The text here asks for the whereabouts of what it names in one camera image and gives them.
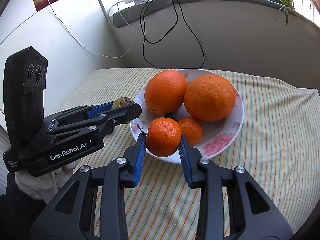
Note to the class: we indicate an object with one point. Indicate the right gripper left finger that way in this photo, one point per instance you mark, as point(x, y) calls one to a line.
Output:
point(91, 204)

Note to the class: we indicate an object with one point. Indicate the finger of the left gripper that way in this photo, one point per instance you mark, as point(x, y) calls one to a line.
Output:
point(82, 113)
point(109, 119)

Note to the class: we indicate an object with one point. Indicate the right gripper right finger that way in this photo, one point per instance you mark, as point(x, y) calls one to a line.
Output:
point(232, 205)

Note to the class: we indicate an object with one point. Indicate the green grape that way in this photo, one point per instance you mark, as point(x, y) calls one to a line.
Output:
point(120, 102)

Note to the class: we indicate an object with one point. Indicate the tangerine with stem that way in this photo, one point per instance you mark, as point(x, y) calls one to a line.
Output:
point(163, 136)

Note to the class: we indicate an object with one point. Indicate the large round orange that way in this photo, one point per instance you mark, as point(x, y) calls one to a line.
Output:
point(210, 98)

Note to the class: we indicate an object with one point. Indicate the white gloved left hand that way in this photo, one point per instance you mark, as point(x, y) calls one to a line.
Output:
point(45, 187)

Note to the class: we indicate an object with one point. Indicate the large oval orange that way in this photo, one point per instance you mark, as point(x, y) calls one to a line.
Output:
point(165, 92)

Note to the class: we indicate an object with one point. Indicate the striped table cloth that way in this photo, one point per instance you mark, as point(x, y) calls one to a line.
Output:
point(278, 144)

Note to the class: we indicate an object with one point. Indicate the tangerine in plate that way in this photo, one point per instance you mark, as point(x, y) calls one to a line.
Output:
point(192, 129)

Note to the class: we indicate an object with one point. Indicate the grey windowsill mat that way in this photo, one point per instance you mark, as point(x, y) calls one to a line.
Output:
point(160, 15)

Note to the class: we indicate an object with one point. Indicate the black left camera box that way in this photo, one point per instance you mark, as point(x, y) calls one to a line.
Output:
point(23, 85)

